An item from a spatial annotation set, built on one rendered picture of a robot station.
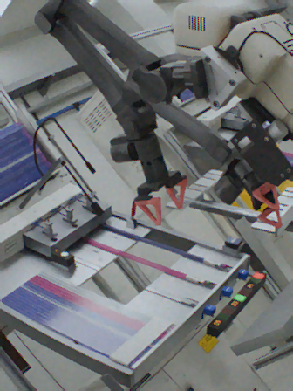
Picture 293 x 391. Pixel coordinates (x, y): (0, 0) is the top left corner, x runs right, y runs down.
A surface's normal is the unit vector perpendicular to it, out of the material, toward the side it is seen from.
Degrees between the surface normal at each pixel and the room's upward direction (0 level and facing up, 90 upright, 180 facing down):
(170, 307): 47
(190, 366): 90
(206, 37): 90
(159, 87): 90
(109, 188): 90
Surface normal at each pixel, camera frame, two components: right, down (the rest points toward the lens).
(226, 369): 0.56, -0.48
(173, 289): 0.00, -0.88
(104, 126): -0.55, 0.39
